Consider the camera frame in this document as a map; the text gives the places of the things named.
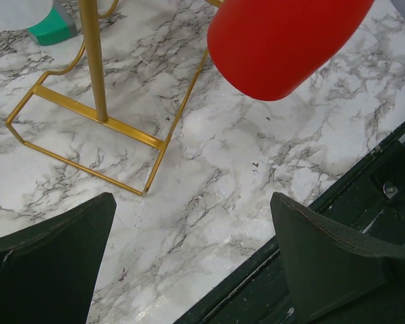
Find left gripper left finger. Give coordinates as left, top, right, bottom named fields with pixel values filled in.
left=0, top=192, right=116, bottom=323

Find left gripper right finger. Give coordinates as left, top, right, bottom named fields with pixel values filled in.
left=271, top=192, right=405, bottom=323

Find red wine glass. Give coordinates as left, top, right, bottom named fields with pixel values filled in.
left=207, top=0, right=373, bottom=101

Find front clear wine glass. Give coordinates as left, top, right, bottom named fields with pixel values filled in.
left=0, top=0, right=53, bottom=31

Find gold wire glass rack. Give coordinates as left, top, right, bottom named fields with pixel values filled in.
left=5, top=1, right=209, bottom=196

